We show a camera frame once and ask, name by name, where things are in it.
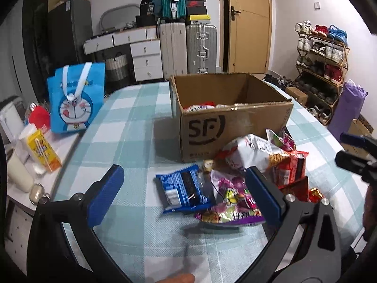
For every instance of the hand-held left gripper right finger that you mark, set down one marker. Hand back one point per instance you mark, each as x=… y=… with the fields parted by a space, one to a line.
x=262 y=196

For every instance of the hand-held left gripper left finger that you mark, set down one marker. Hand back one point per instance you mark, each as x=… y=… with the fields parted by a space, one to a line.
x=106 y=191

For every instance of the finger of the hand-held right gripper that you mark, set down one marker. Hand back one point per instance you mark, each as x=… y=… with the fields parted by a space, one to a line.
x=350 y=162
x=353 y=140

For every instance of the purple candy packet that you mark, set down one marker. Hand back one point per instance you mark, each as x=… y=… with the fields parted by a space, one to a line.
x=232 y=197

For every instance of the dark red snack packet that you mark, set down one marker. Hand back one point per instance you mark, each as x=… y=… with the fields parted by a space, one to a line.
x=296 y=190

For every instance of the white red snack bag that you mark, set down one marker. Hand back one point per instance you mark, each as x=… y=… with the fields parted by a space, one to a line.
x=253 y=150

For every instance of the small red gold snack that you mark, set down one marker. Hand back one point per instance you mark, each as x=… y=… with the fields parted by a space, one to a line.
x=315 y=195

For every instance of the green pink snack packet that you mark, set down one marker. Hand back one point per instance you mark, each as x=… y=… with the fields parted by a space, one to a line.
x=279 y=138

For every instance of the small beige snack packet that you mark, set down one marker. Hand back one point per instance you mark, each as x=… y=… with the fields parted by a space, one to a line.
x=208 y=165

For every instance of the brown cardboard box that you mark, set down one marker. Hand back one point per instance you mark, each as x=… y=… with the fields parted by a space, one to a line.
x=235 y=129

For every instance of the blue snack packet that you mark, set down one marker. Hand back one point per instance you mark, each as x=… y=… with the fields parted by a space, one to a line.
x=184 y=188

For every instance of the person's left hand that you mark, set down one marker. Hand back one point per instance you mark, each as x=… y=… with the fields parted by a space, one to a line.
x=178 y=278

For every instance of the printed cardboard box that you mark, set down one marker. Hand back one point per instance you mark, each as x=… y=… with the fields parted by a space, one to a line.
x=358 y=128

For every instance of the purple bag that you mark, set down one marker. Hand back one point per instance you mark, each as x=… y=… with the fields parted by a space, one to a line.
x=346 y=109

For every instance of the white side cabinet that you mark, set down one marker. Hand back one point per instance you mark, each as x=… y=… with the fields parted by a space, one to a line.
x=67 y=144

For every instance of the small glass jar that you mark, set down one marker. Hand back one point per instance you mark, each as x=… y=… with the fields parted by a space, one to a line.
x=38 y=194

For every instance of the small cardboard box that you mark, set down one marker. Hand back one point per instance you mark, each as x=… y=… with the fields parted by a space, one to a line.
x=296 y=95

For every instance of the yellow carton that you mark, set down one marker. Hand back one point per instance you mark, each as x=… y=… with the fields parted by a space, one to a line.
x=44 y=151

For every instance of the wooden shoe rack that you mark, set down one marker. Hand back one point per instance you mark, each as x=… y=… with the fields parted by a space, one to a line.
x=345 y=64

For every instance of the white mug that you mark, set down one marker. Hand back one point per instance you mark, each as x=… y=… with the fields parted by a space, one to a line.
x=19 y=172

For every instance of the blue cartoon tote bag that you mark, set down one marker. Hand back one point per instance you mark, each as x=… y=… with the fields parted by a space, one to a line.
x=76 y=106

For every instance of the shoe rack with shoes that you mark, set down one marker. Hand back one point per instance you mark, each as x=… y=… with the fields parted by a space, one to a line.
x=321 y=53

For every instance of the pile of dark shoes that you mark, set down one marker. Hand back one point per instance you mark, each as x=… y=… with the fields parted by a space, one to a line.
x=277 y=81

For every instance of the red container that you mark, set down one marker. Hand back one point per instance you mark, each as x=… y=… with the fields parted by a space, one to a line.
x=39 y=118

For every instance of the red white packet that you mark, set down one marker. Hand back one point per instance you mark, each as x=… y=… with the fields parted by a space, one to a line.
x=203 y=106

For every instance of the white kettle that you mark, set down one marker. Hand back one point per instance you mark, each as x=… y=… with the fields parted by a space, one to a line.
x=11 y=118

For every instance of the woven laundry basket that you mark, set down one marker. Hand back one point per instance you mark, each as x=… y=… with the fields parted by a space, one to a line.
x=116 y=66

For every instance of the white drawer desk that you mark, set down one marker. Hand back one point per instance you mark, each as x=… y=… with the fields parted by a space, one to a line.
x=145 y=53

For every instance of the wooden door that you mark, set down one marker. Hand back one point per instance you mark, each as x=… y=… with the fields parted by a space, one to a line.
x=253 y=29

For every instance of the beige suitcase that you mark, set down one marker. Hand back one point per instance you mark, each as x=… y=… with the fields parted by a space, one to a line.
x=173 y=50

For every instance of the silver suitcase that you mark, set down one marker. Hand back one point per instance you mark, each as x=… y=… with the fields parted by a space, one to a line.
x=201 y=48

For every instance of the black refrigerator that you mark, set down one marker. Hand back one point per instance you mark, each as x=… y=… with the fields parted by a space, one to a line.
x=70 y=29

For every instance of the black storage box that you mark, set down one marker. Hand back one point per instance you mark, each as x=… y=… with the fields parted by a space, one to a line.
x=145 y=20

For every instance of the yellow black box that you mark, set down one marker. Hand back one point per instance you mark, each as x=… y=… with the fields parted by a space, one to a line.
x=198 y=19

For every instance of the black hat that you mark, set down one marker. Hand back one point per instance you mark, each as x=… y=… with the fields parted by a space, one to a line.
x=146 y=7

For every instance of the red black shoe box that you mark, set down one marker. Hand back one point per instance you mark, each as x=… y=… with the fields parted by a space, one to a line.
x=196 y=7

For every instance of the grey oval frame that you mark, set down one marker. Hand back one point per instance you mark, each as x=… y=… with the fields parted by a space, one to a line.
x=117 y=9

